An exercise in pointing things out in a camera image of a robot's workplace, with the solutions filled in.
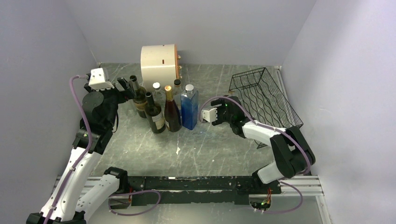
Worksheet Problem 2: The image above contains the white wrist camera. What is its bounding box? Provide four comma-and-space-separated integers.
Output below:
200, 107, 223, 126
88, 68, 115, 91

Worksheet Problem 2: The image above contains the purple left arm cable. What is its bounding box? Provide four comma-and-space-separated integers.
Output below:
42, 75, 93, 224

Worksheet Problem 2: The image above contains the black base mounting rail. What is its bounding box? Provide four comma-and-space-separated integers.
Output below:
115, 176, 282, 206

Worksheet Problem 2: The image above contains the dark wine bottle black cap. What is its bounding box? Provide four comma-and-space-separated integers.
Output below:
144, 91, 166, 133

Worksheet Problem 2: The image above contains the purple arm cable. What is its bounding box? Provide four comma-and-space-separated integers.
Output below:
42, 75, 93, 224
198, 96, 312, 215

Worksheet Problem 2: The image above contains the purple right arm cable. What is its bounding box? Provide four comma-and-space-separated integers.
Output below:
198, 96, 312, 215

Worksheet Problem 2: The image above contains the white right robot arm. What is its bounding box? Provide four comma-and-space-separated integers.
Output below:
199, 96, 316, 193

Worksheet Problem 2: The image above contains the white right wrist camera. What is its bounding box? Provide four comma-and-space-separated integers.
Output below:
200, 107, 223, 126

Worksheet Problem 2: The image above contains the dark green silver-capped wine bottle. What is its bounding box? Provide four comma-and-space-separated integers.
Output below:
130, 75, 147, 119

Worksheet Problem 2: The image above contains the clear bottle with cork stopper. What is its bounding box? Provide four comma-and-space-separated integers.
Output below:
174, 79, 182, 104

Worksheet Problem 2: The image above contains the white cylindrical drum appliance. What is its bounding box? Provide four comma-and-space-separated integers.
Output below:
140, 44, 182, 91

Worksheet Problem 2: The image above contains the blue clear vodka bottle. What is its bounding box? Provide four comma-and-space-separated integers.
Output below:
181, 84, 199, 130

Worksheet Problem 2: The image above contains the black wire wine rack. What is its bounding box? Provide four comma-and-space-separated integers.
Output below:
228, 67, 304, 149

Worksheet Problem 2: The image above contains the large clear round bottle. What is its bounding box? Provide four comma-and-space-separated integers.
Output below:
152, 82, 166, 107

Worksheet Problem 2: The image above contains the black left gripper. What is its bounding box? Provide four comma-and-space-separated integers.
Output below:
85, 77, 135, 128

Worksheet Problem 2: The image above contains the red wine bottle gold foil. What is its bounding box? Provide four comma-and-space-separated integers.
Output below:
164, 85, 182, 133

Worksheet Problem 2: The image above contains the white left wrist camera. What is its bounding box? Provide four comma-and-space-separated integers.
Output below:
88, 68, 115, 91

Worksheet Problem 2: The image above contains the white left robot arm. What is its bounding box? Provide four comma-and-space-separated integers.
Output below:
27, 75, 136, 224

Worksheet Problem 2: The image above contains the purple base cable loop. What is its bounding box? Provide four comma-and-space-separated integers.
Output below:
107, 189, 162, 217

